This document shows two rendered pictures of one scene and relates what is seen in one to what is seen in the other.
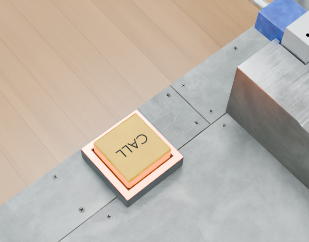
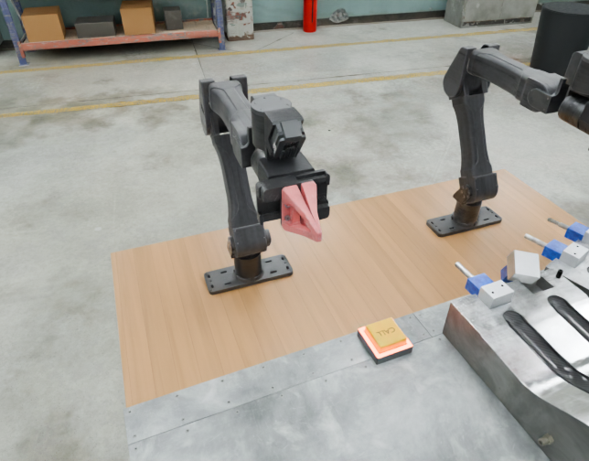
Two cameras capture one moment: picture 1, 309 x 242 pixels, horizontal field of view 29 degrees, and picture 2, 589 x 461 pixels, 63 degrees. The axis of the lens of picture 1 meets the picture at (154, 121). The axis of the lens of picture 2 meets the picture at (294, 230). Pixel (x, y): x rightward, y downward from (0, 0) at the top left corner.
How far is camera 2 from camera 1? 0.39 m
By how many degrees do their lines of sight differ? 26
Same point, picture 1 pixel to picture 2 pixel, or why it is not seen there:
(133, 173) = (383, 344)
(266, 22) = (471, 284)
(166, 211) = (398, 371)
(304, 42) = (489, 294)
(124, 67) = (389, 299)
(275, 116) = (468, 332)
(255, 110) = (458, 329)
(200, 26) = (435, 289)
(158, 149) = (400, 336)
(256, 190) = (453, 375)
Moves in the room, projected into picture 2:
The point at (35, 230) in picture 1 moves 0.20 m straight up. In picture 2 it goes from (325, 362) to (329, 287)
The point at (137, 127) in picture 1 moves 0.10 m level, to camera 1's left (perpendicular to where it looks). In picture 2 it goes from (390, 324) to (342, 310)
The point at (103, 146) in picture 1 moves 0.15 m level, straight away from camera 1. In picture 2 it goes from (370, 328) to (376, 277)
